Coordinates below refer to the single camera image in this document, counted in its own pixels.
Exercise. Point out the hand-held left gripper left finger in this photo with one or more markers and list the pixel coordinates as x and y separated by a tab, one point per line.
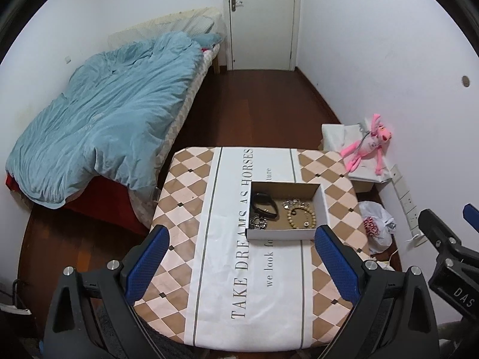
148	261

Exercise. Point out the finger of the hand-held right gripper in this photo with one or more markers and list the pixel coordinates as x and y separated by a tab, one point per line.
436	226
470	215

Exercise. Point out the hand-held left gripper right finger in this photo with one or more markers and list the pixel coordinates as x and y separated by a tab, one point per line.
336	265

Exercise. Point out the cardboard box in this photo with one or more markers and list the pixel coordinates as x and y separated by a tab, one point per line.
277	233

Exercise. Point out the black smart band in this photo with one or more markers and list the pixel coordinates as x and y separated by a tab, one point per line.
258	209

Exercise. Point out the person's right forearm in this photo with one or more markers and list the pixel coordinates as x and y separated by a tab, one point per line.
458	340

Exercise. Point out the white power strip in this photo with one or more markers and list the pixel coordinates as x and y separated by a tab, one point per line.
408	202

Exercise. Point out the white plastic bag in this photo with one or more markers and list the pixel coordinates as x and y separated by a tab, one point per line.
374	224

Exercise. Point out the checkered printed tablecloth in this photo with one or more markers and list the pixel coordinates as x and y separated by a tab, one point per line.
232	254

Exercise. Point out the pink plush toy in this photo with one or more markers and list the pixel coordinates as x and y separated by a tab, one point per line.
365	147

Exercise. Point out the bed with patterned mattress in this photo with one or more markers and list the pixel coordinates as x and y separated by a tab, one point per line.
176	127

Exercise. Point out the light blue duvet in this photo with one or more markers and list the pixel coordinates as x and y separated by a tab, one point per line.
104	119

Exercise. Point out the teal pillow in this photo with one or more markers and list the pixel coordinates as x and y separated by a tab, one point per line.
207	39

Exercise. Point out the white door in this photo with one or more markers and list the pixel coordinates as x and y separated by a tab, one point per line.
262	18

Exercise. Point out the round wall hole cap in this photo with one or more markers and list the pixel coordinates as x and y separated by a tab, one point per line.
466	81

